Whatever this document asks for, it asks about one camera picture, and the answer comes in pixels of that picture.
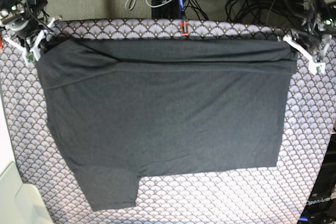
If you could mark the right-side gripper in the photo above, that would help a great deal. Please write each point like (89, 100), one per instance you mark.
(25, 26)

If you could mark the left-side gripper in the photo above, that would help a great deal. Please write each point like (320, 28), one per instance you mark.
(312, 37)

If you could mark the dark grey T-shirt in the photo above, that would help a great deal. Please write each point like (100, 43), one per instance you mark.
(120, 110)

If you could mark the red table clamp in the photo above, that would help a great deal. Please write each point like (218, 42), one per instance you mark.
(184, 27)

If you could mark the black OpenArm box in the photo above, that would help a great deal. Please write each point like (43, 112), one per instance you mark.
(320, 207)

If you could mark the white plastic bin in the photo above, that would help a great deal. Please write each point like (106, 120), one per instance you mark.
(20, 202)

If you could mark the fan-patterned tablecloth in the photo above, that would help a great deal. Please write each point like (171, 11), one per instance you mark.
(257, 195)

